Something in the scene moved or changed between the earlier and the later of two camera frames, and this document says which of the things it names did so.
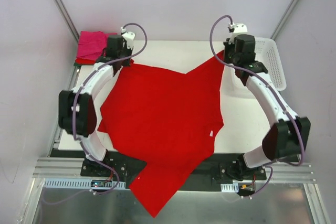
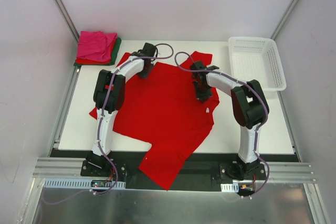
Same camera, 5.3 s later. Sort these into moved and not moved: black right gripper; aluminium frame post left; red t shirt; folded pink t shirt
Moved: red t shirt; black right gripper
Not moved: aluminium frame post left; folded pink t shirt
